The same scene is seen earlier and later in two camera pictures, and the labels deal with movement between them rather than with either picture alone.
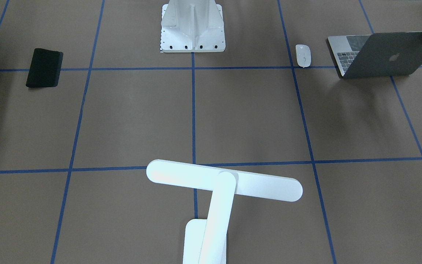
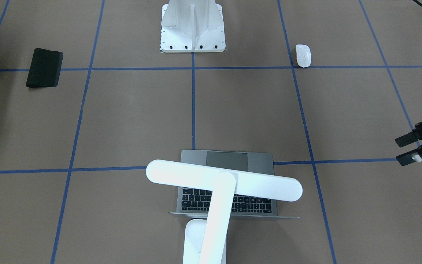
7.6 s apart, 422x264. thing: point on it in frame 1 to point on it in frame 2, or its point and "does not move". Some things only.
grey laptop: x=382 y=54 to x=194 y=203
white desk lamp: x=205 y=239 does not move
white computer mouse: x=303 y=55 does not move
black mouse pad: x=45 y=68 does not move
